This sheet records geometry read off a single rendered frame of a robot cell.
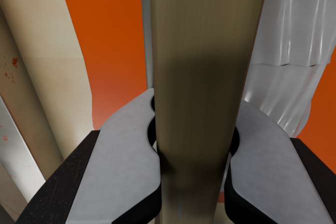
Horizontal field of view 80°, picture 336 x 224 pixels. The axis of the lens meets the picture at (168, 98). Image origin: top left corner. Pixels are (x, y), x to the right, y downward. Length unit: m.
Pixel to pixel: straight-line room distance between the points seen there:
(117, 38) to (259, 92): 0.13
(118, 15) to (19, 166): 0.18
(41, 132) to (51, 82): 0.05
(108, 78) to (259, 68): 0.13
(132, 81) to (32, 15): 0.09
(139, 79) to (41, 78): 0.09
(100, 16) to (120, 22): 0.02
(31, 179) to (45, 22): 0.16
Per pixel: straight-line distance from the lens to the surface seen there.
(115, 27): 0.17
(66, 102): 0.22
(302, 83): 0.20
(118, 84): 0.19
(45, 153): 0.25
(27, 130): 0.23
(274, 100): 0.20
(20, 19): 0.20
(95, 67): 0.19
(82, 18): 0.18
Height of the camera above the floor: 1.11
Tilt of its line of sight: 57 degrees down
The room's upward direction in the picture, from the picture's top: 174 degrees counter-clockwise
